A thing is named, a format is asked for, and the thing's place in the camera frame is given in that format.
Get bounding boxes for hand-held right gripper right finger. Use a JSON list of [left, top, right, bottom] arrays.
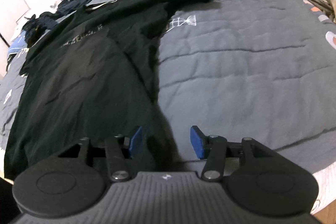
[[190, 126, 276, 182]]

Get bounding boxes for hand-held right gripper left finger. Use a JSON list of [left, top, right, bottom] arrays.
[[54, 126, 143, 182]]

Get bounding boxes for black printed sweatshirt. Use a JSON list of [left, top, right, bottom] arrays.
[[4, 0, 222, 178]]

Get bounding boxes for grey printed quilt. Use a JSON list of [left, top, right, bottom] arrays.
[[0, 0, 336, 188]]

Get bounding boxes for white patterned bed sheet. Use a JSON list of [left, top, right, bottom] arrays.
[[312, 161, 336, 214]]

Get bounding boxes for navy dotted garment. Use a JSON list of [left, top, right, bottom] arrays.
[[23, 11, 66, 45]]

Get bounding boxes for blue pillow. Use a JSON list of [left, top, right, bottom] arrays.
[[7, 31, 30, 56]]

